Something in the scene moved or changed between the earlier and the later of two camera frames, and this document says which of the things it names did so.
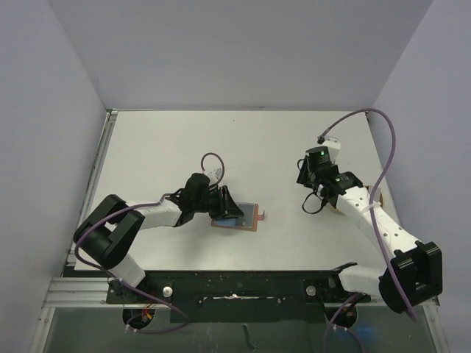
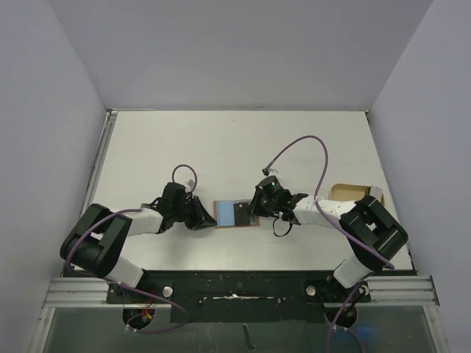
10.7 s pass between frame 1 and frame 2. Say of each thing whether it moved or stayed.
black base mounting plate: stayed
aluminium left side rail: stayed
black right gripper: moved
